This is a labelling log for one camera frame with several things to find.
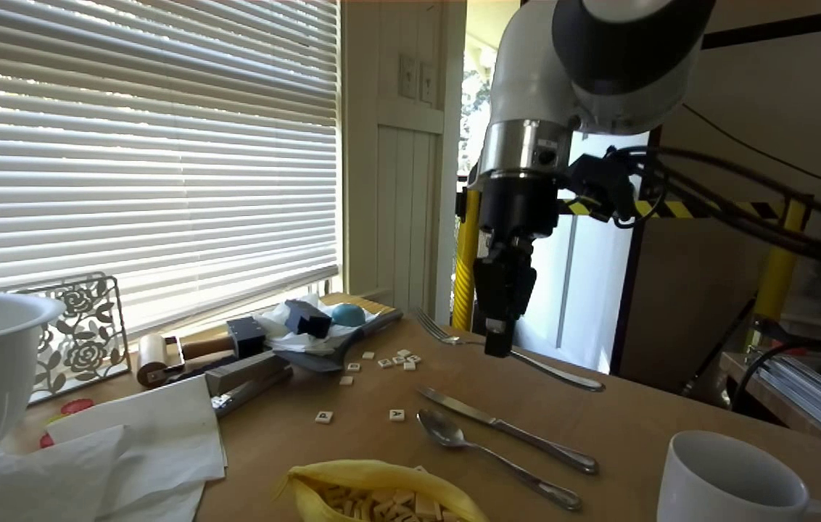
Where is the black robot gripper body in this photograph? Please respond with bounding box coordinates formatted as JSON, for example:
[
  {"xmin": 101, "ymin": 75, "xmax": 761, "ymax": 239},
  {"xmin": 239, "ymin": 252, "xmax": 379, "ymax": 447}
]
[{"xmin": 469, "ymin": 170, "xmax": 565, "ymax": 257}]

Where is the door sidelight window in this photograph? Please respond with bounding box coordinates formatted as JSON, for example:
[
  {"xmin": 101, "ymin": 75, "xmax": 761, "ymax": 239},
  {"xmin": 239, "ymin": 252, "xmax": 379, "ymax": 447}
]
[{"xmin": 455, "ymin": 0, "xmax": 520, "ymax": 189}]

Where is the silver metal table knife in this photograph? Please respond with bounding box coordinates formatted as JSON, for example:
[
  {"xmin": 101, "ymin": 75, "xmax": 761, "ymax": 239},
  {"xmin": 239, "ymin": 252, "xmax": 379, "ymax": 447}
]
[{"xmin": 414, "ymin": 387, "xmax": 604, "ymax": 479}]

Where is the teal round toy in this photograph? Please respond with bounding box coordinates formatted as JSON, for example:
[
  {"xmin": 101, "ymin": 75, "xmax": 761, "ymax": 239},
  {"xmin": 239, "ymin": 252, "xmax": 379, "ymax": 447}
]
[{"xmin": 329, "ymin": 298, "xmax": 369, "ymax": 331}]

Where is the silver metal spoon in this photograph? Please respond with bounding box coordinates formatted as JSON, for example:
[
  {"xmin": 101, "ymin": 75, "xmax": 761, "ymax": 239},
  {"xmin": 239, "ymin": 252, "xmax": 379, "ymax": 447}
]
[{"xmin": 414, "ymin": 407, "xmax": 585, "ymax": 514}]

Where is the grey plate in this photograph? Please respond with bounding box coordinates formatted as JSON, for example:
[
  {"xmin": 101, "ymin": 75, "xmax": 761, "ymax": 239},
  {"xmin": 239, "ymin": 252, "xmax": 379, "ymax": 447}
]
[{"xmin": 266, "ymin": 294, "xmax": 403, "ymax": 378}]

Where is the dark blue block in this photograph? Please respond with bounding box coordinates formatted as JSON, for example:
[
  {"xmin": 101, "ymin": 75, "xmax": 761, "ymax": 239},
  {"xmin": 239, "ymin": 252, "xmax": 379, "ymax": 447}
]
[{"xmin": 282, "ymin": 295, "xmax": 333, "ymax": 343}]

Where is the black yellow striped barrier bar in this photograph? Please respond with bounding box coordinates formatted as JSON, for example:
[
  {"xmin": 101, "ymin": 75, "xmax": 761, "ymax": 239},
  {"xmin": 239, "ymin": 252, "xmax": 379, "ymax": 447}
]
[{"xmin": 564, "ymin": 195, "xmax": 787, "ymax": 223}]

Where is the yellow plate with food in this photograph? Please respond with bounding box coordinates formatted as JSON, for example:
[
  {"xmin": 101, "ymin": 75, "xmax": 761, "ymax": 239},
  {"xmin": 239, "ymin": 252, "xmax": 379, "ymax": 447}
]
[{"xmin": 285, "ymin": 455, "xmax": 491, "ymax": 522}]

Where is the navy cube block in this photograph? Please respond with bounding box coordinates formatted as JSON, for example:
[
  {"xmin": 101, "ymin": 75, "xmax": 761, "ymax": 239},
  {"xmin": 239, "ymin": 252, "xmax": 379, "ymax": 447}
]
[{"xmin": 223, "ymin": 314, "xmax": 271, "ymax": 359}]

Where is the grey metal box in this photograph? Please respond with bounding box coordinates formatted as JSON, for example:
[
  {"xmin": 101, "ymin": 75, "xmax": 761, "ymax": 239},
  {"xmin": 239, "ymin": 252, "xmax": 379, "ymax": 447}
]
[{"xmin": 204, "ymin": 350, "xmax": 294, "ymax": 421}]

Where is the brown wooden block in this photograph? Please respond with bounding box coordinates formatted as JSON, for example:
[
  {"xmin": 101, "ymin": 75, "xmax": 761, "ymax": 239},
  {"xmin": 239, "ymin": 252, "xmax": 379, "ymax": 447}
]
[{"xmin": 179, "ymin": 329, "xmax": 239, "ymax": 363}]

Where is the white ceramic mug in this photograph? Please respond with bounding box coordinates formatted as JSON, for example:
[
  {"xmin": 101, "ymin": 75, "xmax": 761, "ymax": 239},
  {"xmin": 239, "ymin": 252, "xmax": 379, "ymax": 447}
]
[{"xmin": 655, "ymin": 426, "xmax": 821, "ymax": 522}]

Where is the dark wooden stick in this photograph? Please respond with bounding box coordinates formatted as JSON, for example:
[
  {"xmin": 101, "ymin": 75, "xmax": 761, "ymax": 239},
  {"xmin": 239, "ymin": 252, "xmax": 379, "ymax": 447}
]
[{"xmin": 134, "ymin": 350, "xmax": 240, "ymax": 392}]

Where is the small clear bottle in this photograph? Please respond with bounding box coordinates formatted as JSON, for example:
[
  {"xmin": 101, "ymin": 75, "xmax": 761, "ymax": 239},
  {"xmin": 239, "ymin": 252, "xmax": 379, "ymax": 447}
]
[{"xmin": 159, "ymin": 333, "xmax": 185, "ymax": 369}]

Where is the small white cylinder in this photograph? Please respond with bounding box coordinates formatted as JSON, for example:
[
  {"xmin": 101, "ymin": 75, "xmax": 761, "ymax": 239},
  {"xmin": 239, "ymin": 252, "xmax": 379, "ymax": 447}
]
[{"xmin": 137, "ymin": 333, "xmax": 169, "ymax": 371}]

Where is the white paper napkin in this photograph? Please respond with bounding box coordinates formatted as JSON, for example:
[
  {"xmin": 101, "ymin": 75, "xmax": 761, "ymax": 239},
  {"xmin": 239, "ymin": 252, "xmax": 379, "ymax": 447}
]
[
  {"xmin": 0, "ymin": 423, "xmax": 131, "ymax": 522},
  {"xmin": 44, "ymin": 373, "xmax": 230, "ymax": 522}
]

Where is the white window blind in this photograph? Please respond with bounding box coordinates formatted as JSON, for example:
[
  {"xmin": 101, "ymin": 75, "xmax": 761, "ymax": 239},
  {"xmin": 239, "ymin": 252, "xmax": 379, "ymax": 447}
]
[{"xmin": 0, "ymin": 0, "xmax": 346, "ymax": 343}]

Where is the floral metal napkin holder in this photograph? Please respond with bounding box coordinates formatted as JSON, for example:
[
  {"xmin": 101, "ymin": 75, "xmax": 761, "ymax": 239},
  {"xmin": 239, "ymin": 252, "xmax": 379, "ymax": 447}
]
[{"xmin": 2, "ymin": 272, "xmax": 134, "ymax": 407}]

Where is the red round lid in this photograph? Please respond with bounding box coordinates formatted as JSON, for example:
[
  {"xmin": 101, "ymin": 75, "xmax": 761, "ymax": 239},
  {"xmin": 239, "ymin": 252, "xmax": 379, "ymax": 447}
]
[{"xmin": 57, "ymin": 394, "xmax": 99, "ymax": 421}]

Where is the yellow barrier post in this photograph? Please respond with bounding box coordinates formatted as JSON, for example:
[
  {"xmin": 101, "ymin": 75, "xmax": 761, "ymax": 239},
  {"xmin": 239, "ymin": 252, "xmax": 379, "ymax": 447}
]
[
  {"xmin": 752, "ymin": 191, "xmax": 816, "ymax": 324},
  {"xmin": 449, "ymin": 185, "xmax": 487, "ymax": 337}
]

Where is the white light switch plate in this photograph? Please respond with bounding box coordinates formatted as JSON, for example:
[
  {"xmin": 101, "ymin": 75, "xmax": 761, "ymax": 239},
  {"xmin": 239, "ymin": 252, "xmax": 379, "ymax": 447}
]
[{"xmin": 395, "ymin": 49, "xmax": 440, "ymax": 108}]

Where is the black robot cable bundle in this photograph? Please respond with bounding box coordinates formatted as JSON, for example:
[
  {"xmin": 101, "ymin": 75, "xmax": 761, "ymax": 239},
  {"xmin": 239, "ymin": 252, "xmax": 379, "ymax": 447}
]
[{"xmin": 636, "ymin": 143, "xmax": 821, "ymax": 269}]

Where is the thin black wall cable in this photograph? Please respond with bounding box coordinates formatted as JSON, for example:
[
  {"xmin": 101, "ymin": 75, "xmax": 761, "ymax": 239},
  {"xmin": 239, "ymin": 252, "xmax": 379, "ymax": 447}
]
[{"xmin": 683, "ymin": 102, "xmax": 821, "ymax": 195}]

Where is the black frame beam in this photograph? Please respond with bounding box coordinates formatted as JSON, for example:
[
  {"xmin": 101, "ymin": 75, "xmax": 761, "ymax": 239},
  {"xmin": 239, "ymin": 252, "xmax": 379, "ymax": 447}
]
[{"xmin": 703, "ymin": 0, "xmax": 821, "ymax": 52}]

